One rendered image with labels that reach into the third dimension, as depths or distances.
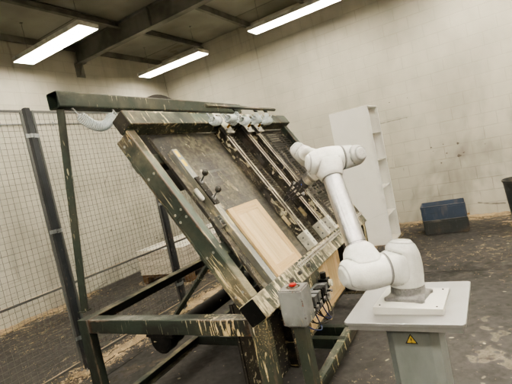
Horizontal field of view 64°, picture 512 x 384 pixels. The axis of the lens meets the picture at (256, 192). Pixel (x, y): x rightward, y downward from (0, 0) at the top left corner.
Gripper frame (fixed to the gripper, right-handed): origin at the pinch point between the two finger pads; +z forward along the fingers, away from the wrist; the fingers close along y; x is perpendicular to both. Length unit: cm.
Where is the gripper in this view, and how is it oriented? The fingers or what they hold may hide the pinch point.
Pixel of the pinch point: (286, 200)
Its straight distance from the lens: 287.5
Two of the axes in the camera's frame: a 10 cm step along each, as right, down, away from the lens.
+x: -4.6, 1.5, -8.8
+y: -6.2, -7.7, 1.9
